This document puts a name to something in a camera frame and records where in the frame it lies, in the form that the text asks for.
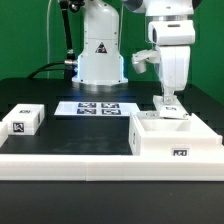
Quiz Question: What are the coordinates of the white base sheet with tags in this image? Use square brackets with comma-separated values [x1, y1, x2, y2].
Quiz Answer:
[55, 101, 139, 117]

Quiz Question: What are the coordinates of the white U-shaped fence frame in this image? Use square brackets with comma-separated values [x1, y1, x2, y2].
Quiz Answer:
[0, 120, 224, 181]

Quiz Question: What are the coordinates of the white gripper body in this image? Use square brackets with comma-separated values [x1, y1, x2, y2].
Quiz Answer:
[148, 20, 195, 91]

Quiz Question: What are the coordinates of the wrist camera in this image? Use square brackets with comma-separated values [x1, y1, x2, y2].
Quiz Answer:
[132, 50, 160, 74]

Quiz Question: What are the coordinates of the black cable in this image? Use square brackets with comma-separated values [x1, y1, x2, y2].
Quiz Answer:
[27, 61, 74, 80]

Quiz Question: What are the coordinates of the white door panel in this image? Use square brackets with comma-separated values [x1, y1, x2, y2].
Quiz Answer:
[153, 95, 188, 119]
[137, 111, 160, 119]

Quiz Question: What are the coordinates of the white cabinet body box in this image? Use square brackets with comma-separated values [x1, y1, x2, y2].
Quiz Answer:
[129, 111, 224, 157]

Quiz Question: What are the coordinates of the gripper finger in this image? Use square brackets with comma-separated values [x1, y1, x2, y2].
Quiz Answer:
[163, 88, 177, 104]

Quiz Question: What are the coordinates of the small white box with tag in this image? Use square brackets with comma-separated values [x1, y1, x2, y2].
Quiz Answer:
[3, 104, 45, 135]

